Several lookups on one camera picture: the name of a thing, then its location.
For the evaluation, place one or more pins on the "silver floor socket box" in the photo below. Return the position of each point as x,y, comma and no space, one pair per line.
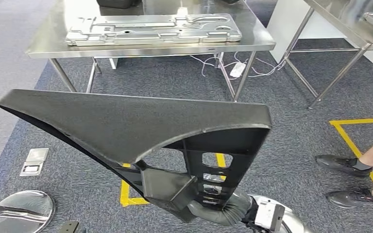
37,154

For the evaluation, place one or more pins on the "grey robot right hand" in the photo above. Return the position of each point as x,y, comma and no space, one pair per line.
241,200

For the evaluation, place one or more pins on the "black perforated plastic panel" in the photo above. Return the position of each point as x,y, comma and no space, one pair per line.
125,125

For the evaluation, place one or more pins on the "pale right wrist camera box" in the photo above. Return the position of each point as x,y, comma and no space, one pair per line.
268,216

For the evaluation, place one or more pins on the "round polished metal base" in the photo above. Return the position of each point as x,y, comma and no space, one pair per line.
28,202

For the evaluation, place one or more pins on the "yellow floor tape rectangle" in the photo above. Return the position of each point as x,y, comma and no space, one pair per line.
360,121
124,196

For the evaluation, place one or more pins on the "person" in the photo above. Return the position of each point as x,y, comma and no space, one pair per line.
344,162

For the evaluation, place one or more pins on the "stainless steel table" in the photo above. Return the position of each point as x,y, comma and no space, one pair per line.
334,19
51,41

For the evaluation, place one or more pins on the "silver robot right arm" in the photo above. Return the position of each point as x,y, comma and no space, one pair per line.
294,222

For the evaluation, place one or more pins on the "white power strip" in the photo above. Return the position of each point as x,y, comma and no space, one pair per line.
237,69

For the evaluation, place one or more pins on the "white cabinet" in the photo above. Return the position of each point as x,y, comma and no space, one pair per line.
286,25

